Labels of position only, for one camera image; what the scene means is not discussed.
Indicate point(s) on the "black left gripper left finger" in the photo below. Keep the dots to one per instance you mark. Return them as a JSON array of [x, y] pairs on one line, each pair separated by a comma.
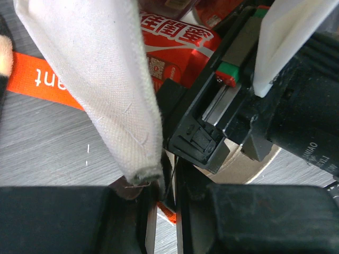
[[126, 190]]

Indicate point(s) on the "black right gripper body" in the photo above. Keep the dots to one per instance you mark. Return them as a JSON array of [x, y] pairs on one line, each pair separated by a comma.
[[223, 103]]

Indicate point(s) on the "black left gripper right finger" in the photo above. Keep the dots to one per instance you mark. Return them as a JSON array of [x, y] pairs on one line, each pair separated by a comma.
[[182, 179]]

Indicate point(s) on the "red cola can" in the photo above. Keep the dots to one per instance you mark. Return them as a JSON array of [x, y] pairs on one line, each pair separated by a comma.
[[211, 12], [176, 50]]

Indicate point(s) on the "beige canvas tote bag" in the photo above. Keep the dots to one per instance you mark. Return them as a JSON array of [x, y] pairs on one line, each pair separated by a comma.
[[94, 60]]

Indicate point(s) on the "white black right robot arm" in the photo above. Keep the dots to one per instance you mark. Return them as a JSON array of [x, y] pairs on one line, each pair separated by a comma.
[[306, 120]]

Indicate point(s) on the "dark floral plush blanket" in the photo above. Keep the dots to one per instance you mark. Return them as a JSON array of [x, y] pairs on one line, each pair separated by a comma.
[[6, 58]]

